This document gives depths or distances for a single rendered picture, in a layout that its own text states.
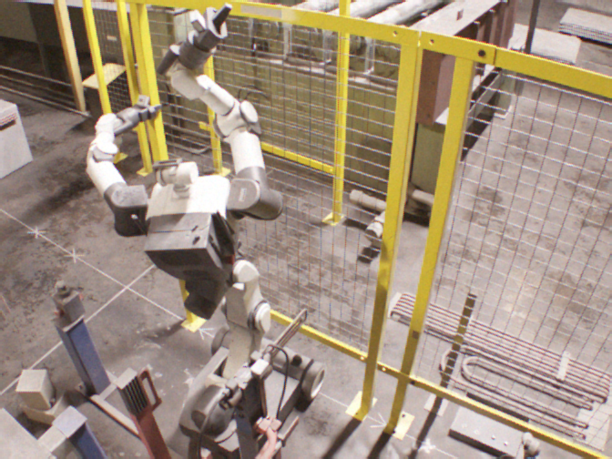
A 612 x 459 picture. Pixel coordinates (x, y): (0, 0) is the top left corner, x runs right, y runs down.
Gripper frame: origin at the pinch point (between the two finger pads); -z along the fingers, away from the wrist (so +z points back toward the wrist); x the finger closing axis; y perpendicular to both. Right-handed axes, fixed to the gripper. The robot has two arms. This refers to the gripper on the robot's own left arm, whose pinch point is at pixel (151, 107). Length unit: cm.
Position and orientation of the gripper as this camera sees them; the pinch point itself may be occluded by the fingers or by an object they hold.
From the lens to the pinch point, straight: 229.8
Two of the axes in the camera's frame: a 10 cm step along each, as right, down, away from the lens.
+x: 8.5, 3.3, -4.2
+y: 0.0, -7.8, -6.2
